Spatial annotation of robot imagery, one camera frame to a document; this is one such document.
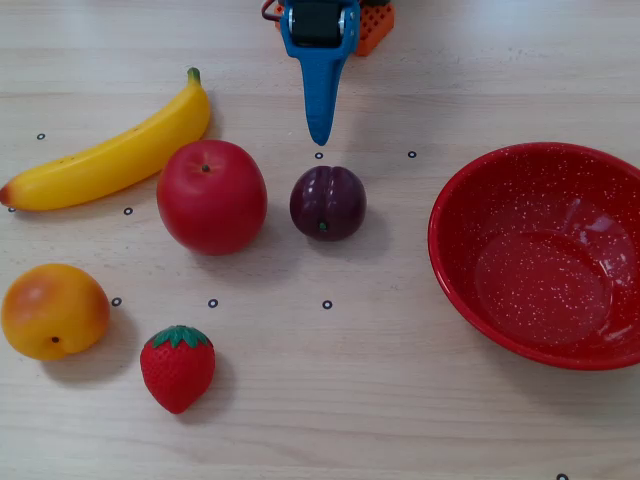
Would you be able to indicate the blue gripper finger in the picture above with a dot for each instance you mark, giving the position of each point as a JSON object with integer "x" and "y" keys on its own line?
{"x": 320, "y": 90}

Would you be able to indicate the purple toy plum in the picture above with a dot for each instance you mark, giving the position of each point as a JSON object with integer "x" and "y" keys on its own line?
{"x": 327, "y": 200}

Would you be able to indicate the red toy apple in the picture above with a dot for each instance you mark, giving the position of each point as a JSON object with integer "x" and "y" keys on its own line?
{"x": 211, "y": 200}

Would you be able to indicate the orange robot base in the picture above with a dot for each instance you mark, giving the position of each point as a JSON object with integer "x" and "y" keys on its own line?
{"x": 372, "y": 30}

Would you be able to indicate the red speckled enamel bowl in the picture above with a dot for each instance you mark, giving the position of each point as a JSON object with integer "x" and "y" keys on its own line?
{"x": 540, "y": 280}

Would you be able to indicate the yellow toy banana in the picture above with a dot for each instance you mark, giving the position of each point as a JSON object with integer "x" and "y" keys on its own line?
{"x": 110, "y": 160}

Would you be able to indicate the red toy strawberry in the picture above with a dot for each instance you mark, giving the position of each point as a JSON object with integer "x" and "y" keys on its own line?
{"x": 177, "y": 372}

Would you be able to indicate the orange yellow toy peach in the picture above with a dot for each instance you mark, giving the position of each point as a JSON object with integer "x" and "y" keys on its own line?
{"x": 55, "y": 312}

